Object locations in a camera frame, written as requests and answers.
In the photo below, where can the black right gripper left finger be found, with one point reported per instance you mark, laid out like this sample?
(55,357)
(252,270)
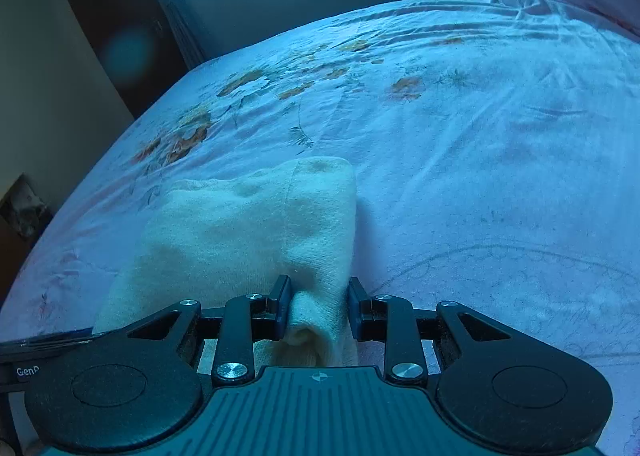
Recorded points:
(133,389)

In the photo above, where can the wooden bedside cabinet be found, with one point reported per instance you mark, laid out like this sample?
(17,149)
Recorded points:
(24,217)

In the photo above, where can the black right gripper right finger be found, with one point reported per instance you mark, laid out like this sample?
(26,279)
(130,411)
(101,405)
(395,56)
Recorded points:
(478,386)

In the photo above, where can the dark wooden door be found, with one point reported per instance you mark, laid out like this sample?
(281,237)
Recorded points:
(135,46)

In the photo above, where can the cream knit sweater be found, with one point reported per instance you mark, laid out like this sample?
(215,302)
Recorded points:
(215,240)

